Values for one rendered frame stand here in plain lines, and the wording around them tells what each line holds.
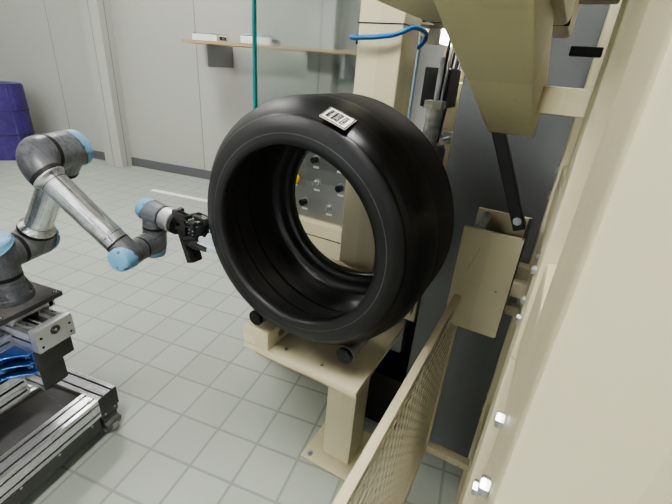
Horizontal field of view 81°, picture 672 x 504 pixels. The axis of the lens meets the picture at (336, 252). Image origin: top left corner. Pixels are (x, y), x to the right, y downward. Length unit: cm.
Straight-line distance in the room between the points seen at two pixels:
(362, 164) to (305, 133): 13
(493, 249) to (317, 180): 93
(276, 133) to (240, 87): 450
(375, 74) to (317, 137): 43
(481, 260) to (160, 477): 151
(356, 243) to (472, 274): 39
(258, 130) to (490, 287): 70
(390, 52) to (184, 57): 477
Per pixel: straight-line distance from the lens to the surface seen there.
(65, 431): 198
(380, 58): 118
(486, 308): 116
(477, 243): 109
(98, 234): 137
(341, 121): 78
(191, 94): 577
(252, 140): 89
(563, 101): 88
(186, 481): 193
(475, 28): 52
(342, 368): 113
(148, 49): 614
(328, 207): 175
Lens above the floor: 155
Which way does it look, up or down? 25 degrees down
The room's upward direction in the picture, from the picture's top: 5 degrees clockwise
